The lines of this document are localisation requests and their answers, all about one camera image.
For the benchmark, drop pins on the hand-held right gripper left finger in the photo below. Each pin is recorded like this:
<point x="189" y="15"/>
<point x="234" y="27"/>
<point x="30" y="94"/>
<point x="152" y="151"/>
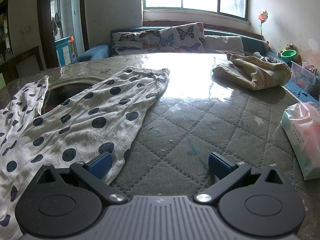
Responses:
<point x="100" y="165"/>

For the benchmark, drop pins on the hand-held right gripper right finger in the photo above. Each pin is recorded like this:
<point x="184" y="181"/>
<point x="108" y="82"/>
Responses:
<point x="217" y="162"/>

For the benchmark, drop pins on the white polka dot pants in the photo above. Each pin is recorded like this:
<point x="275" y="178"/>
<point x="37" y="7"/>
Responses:
<point x="75" y="120"/>

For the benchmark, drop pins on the hanging clothes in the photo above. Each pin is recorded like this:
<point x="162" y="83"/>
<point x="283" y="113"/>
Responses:
<point x="57" y="23"/>

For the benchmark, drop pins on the grey quilted table cover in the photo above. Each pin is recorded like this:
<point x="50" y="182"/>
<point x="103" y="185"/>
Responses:
<point x="200" y="130"/>

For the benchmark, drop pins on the pastel tissue pack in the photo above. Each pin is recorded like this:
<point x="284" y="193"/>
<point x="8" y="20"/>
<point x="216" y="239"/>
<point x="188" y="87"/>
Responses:
<point x="300" y="135"/>

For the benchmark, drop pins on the folded beige towel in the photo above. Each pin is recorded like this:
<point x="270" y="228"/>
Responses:
<point x="250" y="73"/>

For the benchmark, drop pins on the purple plastic stool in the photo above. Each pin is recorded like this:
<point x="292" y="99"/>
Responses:
<point x="74" y="58"/>

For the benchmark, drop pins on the small grey cloth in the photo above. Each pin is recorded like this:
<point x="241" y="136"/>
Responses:
<point x="261" y="57"/>

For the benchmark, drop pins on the grey cushion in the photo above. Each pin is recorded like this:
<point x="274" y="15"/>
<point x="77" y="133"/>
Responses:
<point x="223" y="43"/>

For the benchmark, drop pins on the blue and white cabinet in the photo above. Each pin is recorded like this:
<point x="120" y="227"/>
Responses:
<point x="62" y="51"/>

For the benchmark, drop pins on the clear plastic storage box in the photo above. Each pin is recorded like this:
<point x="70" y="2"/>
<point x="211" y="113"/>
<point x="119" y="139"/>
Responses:
<point x="303" y="76"/>

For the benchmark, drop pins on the butterfly print pillow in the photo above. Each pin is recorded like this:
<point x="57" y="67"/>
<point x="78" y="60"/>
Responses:
<point x="132" y="42"/>
<point x="182" y="36"/>

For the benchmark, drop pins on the pink plush toy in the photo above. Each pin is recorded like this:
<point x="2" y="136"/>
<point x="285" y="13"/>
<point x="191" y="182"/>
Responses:
<point x="267" y="45"/>

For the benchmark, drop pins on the green plastic bowl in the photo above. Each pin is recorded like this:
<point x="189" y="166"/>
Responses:
<point x="288" y="54"/>

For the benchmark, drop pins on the dark wooden cabinet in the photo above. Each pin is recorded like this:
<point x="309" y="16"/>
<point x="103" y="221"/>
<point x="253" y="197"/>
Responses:
<point x="15" y="62"/>

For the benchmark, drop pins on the brown plush toy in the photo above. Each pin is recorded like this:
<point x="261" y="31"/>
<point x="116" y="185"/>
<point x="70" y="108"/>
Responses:
<point x="290" y="47"/>

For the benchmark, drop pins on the colourful pinwheel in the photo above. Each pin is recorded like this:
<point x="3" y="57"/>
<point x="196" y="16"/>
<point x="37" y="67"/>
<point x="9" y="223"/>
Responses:
<point x="263" y="16"/>

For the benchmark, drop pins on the dark wooden door frame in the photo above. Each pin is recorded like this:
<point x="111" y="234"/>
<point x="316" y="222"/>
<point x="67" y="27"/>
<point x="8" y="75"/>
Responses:
<point x="45" y="25"/>

